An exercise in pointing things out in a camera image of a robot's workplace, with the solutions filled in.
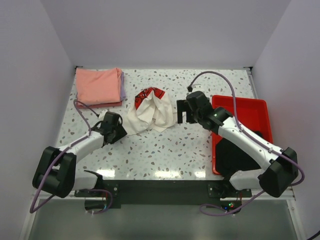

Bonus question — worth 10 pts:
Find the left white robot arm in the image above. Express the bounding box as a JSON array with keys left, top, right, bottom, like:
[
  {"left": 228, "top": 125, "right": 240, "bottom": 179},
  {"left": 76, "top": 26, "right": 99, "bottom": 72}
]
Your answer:
[{"left": 32, "top": 111, "right": 127, "bottom": 198}]

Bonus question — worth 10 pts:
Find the folded dusty red t-shirt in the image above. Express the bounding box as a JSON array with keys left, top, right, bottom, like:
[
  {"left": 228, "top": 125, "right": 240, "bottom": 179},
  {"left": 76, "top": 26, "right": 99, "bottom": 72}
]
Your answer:
[{"left": 73, "top": 99, "right": 122, "bottom": 109}]

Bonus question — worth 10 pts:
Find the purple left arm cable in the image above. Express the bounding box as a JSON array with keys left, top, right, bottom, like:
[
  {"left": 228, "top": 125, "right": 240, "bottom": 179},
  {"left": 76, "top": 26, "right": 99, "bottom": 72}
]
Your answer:
[{"left": 29, "top": 99, "right": 116, "bottom": 215}]

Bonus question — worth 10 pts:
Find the folded salmon pink t-shirt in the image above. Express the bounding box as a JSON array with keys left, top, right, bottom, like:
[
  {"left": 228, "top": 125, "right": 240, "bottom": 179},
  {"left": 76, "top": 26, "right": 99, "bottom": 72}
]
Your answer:
[{"left": 75, "top": 68, "right": 123, "bottom": 105}]

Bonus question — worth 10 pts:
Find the white t-shirt red print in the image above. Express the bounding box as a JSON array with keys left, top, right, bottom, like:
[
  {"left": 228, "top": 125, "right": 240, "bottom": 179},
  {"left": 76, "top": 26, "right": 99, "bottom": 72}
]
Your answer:
[{"left": 122, "top": 87, "right": 177, "bottom": 136}]

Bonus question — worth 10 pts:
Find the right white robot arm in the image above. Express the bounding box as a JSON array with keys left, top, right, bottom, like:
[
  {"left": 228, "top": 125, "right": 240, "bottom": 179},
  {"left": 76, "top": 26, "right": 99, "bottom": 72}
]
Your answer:
[{"left": 176, "top": 91, "right": 299, "bottom": 198}]

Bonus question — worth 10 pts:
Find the red plastic bin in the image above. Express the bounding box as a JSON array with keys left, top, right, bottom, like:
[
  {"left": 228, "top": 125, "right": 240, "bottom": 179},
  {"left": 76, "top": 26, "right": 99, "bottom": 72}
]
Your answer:
[{"left": 211, "top": 94, "right": 275, "bottom": 176}]

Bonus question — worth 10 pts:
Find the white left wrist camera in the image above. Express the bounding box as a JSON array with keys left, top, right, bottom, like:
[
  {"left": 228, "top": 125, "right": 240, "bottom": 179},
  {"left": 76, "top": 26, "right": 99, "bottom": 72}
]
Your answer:
[{"left": 97, "top": 109, "right": 108, "bottom": 121}]

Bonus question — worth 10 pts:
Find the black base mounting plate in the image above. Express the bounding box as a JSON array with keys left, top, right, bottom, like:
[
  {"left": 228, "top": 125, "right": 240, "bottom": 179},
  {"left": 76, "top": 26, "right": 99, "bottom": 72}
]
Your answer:
[{"left": 74, "top": 180, "right": 252, "bottom": 210}]

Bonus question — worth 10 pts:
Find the black t-shirt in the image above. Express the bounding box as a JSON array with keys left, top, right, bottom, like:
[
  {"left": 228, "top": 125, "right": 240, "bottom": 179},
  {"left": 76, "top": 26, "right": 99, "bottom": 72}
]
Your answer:
[{"left": 212, "top": 135, "right": 261, "bottom": 177}]

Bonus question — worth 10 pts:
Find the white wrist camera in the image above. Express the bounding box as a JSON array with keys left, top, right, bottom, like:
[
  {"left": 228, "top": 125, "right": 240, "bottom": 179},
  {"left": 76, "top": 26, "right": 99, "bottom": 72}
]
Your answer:
[
  {"left": 97, "top": 109, "right": 108, "bottom": 121},
  {"left": 187, "top": 84, "right": 204, "bottom": 93}
]

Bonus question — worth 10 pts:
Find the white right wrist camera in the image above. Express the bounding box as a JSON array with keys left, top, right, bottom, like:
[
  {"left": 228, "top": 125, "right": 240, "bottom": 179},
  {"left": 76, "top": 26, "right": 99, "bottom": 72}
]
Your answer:
[{"left": 187, "top": 84, "right": 204, "bottom": 93}]

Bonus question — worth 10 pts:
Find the folded lavender t-shirt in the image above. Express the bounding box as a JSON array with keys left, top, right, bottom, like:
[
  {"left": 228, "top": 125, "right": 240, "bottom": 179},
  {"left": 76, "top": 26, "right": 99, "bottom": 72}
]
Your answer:
[{"left": 120, "top": 71, "right": 126, "bottom": 101}]

